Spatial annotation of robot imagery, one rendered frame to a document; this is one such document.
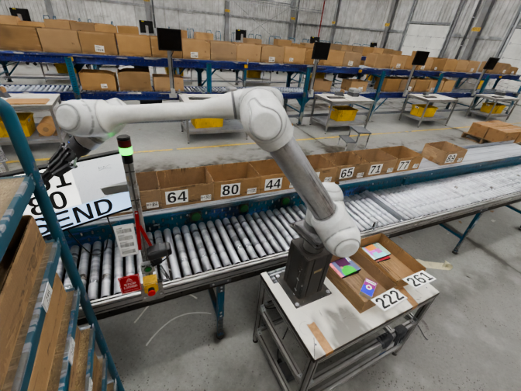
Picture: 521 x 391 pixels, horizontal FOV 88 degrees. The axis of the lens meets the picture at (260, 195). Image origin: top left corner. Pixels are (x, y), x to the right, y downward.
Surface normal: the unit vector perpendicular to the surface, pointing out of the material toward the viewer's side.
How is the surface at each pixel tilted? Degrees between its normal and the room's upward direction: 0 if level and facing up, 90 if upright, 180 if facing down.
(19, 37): 90
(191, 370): 0
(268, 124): 85
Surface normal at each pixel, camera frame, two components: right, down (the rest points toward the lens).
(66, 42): 0.41, 0.51
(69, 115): -0.09, 0.26
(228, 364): 0.09, -0.84
